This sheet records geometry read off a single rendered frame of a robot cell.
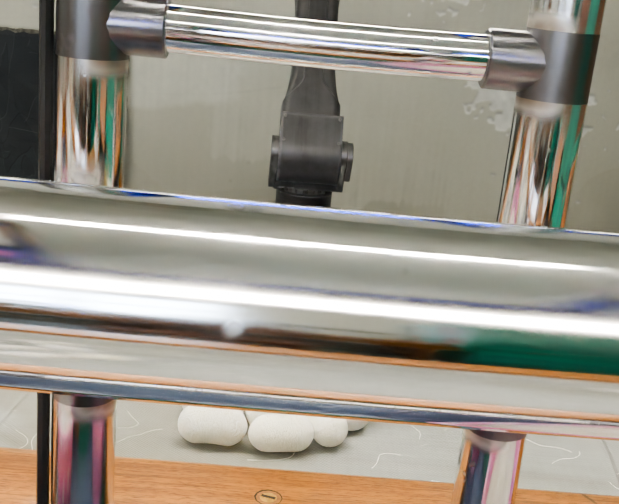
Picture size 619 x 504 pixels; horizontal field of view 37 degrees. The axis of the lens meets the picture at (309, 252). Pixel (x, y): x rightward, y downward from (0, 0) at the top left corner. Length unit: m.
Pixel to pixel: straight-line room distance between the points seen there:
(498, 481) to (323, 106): 0.69
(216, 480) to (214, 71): 2.24
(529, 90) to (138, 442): 0.28
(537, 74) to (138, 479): 0.24
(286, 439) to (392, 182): 2.22
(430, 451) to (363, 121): 2.16
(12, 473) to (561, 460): 0.29
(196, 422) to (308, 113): 0.56
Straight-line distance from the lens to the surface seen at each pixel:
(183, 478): 0.42
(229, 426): 0.48
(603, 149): 2.80
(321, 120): 0.98
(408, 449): 0.51
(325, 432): 0.49
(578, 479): 0.52
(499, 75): 0.30
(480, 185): 2.72
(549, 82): 0.30
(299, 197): 1.00
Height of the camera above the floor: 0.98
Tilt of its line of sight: 17 degrees down
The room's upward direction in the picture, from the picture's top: 6 degrees clockwise
